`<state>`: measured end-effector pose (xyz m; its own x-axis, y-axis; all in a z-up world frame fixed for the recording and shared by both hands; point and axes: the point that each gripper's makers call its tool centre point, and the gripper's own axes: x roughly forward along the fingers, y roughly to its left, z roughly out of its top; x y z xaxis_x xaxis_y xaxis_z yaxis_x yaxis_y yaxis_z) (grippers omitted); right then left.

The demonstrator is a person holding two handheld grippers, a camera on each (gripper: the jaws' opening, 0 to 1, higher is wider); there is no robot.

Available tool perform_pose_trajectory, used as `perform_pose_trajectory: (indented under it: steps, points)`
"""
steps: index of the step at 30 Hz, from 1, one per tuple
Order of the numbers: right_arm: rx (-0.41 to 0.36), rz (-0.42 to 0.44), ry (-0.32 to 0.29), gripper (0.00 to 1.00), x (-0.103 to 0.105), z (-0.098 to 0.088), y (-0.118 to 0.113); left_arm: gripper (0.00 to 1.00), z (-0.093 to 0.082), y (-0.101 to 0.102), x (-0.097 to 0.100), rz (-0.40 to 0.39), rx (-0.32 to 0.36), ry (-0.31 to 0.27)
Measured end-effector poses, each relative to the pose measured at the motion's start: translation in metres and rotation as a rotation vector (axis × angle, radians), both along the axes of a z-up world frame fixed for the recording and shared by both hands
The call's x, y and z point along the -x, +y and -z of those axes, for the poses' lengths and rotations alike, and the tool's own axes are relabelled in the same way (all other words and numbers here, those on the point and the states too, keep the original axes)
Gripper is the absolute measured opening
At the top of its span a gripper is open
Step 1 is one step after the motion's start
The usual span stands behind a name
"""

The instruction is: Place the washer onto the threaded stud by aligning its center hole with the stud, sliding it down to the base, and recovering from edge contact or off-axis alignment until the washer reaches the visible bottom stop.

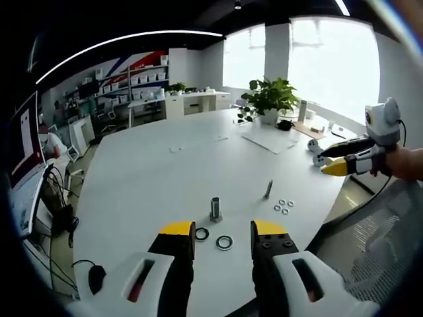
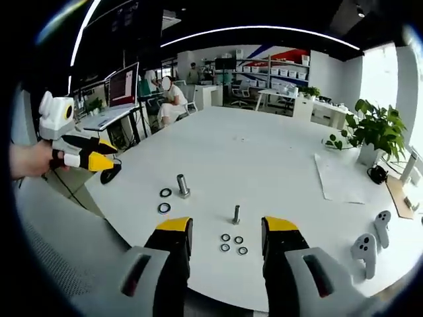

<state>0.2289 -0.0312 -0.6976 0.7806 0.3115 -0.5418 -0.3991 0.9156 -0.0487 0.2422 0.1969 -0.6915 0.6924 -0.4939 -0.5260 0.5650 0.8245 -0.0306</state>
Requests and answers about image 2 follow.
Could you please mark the white office chair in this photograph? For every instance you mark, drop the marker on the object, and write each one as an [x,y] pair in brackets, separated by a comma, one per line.
[241,92]

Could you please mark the small black washer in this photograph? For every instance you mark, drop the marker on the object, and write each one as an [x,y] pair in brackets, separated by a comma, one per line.
[221,247]
[222,237]
[235,240]
[238,250]

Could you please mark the white paper sheet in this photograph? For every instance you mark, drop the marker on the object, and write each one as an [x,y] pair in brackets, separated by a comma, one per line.
[337,178]

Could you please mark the large metal threaded stud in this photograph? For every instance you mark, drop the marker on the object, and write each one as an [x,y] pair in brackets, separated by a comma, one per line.
[182,186]

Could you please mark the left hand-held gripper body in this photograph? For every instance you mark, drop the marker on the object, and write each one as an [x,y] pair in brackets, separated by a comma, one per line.
[56,115]

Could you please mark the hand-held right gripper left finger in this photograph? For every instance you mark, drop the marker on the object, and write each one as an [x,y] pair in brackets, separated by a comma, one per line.
[172,251]

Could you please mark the brown cardboard sheet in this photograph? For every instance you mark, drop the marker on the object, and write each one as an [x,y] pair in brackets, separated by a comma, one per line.
[400,198]

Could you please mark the small green plant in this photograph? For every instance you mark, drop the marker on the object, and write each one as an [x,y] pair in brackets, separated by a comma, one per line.
[310,91]

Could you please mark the green potted plant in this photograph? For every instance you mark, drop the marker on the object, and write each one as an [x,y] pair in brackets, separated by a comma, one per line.
[376,128]

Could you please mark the shelf with white boxes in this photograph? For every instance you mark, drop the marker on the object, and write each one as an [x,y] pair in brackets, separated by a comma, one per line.
[274,71]

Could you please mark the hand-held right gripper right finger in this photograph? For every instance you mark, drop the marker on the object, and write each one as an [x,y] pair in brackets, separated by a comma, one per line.
[284,251]

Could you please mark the small metal threaded stud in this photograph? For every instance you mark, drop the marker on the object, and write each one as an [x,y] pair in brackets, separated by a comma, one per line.
[236,216]

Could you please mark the white standing device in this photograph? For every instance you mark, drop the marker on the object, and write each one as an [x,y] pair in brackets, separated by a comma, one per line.
[409,165]

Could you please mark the grey mesh chair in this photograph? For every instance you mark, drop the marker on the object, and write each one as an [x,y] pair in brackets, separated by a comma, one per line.
[66,251]

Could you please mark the computer monitor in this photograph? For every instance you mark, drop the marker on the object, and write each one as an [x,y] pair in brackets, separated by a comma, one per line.
[124,86]

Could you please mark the grey handheld controller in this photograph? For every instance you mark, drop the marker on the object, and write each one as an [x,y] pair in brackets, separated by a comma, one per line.
[382,224]
[365,251]

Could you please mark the black computer mouse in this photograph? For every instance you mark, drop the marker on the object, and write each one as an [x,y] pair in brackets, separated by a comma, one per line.
[106,176]

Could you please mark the person's left hand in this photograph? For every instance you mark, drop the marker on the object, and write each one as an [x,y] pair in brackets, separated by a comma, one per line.
[33,160]

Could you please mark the white standing desk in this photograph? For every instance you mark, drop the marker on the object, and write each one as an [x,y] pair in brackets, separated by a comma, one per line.
[105,119]

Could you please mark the large black washer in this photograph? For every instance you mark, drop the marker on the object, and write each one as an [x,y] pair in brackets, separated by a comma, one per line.
[161,192]
[159,208]

